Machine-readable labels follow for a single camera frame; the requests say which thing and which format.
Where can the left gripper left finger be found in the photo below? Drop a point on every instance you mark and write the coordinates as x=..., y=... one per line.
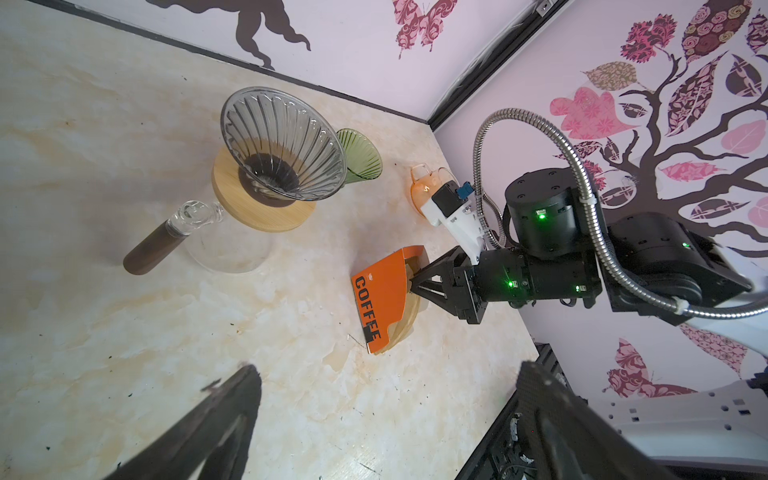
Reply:
x=212, y=441

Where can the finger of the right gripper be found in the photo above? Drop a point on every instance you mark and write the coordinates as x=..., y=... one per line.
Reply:
x=440, y=273
x=448, y=297

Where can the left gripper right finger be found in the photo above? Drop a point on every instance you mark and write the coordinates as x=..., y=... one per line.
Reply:
x=567, y=439

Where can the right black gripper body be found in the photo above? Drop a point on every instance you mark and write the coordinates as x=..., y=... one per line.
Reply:
x=465, y=296

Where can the grey glass dripper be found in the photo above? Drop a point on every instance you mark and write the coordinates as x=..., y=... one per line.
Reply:
x=286, y=150

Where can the wooden dripper ring holder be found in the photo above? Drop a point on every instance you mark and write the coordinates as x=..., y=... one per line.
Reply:
x=238, y=197

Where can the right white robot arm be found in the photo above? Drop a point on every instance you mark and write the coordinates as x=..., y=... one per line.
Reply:
x=553, y=258

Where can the green glass dripper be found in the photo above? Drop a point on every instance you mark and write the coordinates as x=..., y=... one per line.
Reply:
x=363, y=160

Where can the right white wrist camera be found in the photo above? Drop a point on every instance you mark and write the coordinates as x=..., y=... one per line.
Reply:
x=447, y=208

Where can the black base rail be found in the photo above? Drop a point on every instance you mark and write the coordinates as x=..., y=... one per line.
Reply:
x=503, y=452

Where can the clear glass carafe brown handle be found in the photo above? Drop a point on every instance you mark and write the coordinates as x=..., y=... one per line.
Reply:
x=212, y=237

